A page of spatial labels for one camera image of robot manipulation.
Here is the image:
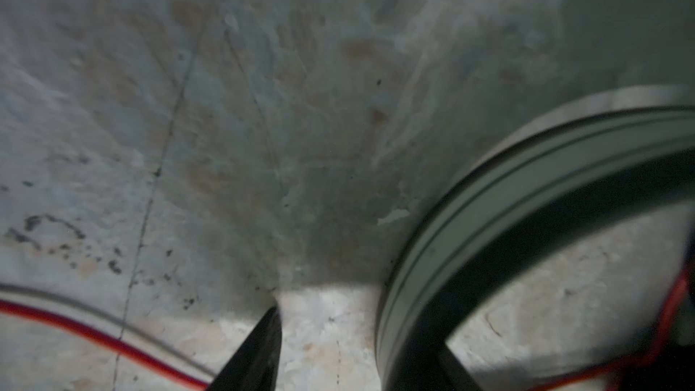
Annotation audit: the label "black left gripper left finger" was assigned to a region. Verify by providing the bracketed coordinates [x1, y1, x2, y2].
[206, 306, 282, 391]

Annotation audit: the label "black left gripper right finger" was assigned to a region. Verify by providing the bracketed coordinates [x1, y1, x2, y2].
[436, 345, 483, 391]

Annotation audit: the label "white black headphones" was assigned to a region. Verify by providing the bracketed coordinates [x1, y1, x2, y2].
[375, 85, 694, 390]

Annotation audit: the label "red headphone cable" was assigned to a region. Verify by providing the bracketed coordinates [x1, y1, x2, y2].
[0, 268, 695, 391]

